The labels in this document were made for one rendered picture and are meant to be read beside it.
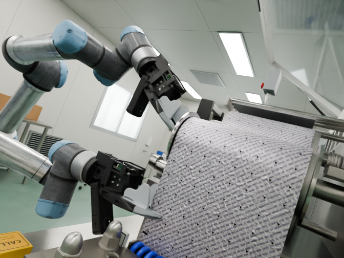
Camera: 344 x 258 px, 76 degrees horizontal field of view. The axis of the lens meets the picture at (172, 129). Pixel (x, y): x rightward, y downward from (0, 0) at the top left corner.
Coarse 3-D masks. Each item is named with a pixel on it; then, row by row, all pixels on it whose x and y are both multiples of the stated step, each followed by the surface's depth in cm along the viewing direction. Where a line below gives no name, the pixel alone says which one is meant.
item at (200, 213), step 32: (160, 192) 44; (192, 192) 41; (224, 192) 38; (160, 224) 42; (192, 224) 39; (224, 224) 37; (256, 224) 35; (288, 224) 33; (192, 256) 38; (224, 256) 36; (256, 256) 34
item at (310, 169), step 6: (312, 156) 36; (312, 162) 35; (312, 168) 34; (306, 174) 34; (312, 174) 34; (306, 180) 34; (306, 186) 33; (300, 192) 34; (306, 192) 33; (300, 198) 34; (300, 204) 34; (300, 210) 35
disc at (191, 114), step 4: (188, 112) 48; (192, 112) 50; (184, 116) 47; (188, 116) 48; (192, 116) 50; (196, 116) 51; (180, 120) 46; (184, 120) 47; (176, 124) 45; (180, 124) 46; (176, 128) 45; (172, 132) 45; (176, 132) 46; (172, 136) 45; (172, 140) 45; (168, 144) 45; (172, 144) 45; (168, 148) 45; (168, 152) 45; (168, 156) 45
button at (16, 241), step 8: (8, 232) 49; (16, 232) 50; (0, 240) 46; (8, 240) 47; (16, 240) 48; (24, 240) 49; (0, 248) 44; (8, 248) 44; (16, 248) 45; (24, 248) 46; (0, 256) 43; (8, 256) 44; (16, 256) 45
